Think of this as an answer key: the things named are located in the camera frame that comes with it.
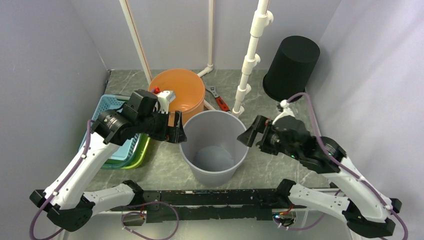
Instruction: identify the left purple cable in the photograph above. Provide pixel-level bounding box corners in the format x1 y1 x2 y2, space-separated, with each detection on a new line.
29 119 94 240

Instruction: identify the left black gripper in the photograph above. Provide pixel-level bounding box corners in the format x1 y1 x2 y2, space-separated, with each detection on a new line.
137 107 187 143

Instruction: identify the blue plastic basket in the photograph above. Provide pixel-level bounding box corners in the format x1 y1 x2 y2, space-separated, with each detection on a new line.
78 94 142 165

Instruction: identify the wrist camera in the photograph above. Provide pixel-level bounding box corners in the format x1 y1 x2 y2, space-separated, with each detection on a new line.
151 87 176 114
272 99 295 125

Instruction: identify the orange plastic bucket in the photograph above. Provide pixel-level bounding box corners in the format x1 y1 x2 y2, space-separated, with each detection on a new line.
148 68 206 125

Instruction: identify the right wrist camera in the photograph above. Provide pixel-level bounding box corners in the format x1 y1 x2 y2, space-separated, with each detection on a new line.
272 99 295 125

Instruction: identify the red handled adjustable wrench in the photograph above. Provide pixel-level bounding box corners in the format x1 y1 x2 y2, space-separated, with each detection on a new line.
205 85 231 113

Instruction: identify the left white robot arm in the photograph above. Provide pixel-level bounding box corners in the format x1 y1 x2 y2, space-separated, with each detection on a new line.
30 89 187 232

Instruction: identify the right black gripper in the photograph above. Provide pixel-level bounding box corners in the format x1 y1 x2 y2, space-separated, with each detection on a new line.
237 114 300 160

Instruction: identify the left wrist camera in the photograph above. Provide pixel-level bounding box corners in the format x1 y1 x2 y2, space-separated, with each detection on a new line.
151 87 176 114

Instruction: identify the white PVC pipe frame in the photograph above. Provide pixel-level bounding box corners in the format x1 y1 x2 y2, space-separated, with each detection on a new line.
119 0 274 117

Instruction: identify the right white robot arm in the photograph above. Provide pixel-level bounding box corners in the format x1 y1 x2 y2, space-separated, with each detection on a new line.
237 115 402 239

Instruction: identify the black plastic bucket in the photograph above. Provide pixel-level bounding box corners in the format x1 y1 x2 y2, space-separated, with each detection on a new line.
262 35 321 102

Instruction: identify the green plastic tray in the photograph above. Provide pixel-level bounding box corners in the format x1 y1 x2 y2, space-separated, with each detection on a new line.
99 94 150 170

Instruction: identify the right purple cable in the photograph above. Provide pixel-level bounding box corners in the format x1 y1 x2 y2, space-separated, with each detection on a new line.
283 92 409 240

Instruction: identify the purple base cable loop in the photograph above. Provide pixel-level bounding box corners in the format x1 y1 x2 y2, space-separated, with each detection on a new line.
120 197 182 240

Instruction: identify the grey plastic bucket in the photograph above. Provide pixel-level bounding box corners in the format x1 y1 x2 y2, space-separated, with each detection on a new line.
179 110 249 187

